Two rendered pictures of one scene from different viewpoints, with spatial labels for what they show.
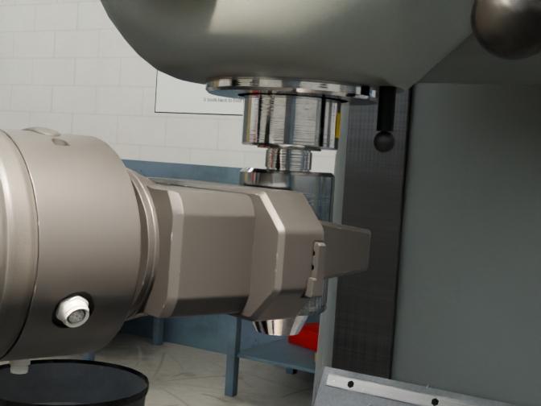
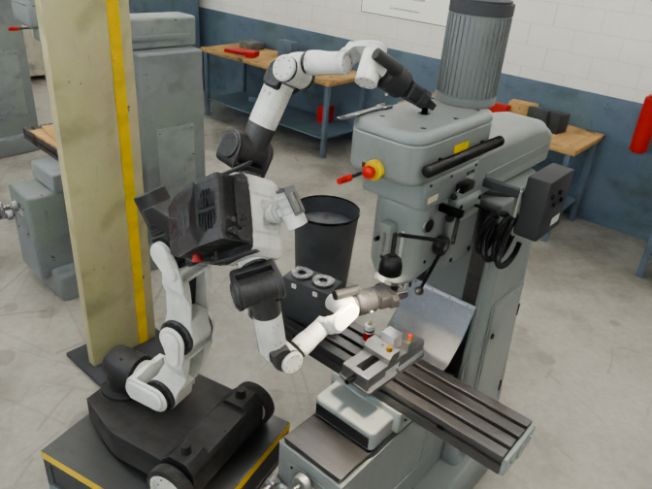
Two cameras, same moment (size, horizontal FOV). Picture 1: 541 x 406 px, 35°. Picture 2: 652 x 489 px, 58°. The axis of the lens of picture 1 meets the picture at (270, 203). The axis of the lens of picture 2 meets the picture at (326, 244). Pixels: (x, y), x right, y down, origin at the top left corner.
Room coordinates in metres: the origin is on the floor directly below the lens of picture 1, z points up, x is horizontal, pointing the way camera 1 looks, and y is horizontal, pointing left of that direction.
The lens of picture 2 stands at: (-1.39, 0.01, 2.37)
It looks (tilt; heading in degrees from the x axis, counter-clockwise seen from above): 28 degrees down; 8
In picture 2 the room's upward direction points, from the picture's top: 5 degrees clockwise
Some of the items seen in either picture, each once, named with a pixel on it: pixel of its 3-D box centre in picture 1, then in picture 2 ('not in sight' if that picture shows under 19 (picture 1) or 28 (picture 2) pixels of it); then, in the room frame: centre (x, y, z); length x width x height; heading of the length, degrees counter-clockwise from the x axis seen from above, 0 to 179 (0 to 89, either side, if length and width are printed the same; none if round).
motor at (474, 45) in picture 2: not in sight; (472, 51); (0.64, -0.14, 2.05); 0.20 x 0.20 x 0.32
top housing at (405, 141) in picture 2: not in sight; (422, 137); (0.43, -0.02, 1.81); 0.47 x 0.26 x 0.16; 149
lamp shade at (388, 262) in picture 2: not in sight; (391, 263); (0.19, 0.02, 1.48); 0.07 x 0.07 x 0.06
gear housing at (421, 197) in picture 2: not in sight; (421, 174); (0.46, -0.03, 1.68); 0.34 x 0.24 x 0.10; 149
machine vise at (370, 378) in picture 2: not in sight; (384, 354); (0.39, 0.00, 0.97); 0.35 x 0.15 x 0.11; 147
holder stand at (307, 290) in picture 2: not in sight; (310, 297); (0.63, 0.33, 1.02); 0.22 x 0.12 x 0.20; 70
